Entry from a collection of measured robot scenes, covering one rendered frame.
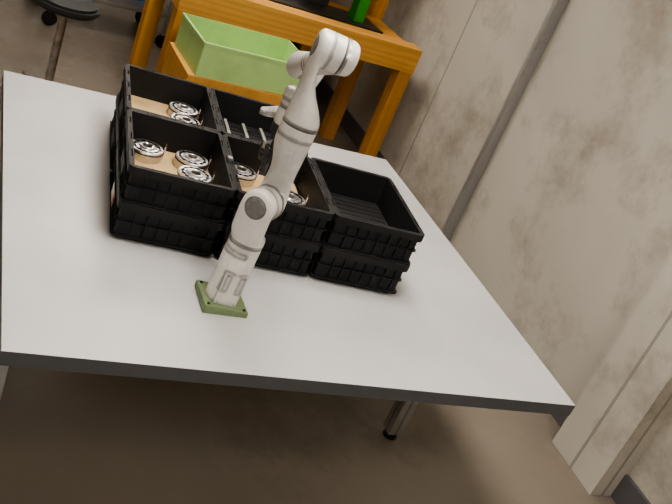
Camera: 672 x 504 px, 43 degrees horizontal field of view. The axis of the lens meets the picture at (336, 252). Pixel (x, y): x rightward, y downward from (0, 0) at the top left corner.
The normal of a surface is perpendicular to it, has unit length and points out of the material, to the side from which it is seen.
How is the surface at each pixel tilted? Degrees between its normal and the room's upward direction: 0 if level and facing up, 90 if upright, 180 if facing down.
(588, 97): 90
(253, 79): 90
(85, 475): 0
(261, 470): 0
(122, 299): 0
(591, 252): 90
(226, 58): 90
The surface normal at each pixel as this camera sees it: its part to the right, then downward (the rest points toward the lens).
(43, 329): 0.36, -0.83
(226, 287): 0.28, 0.51
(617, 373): -0.88, -0.15
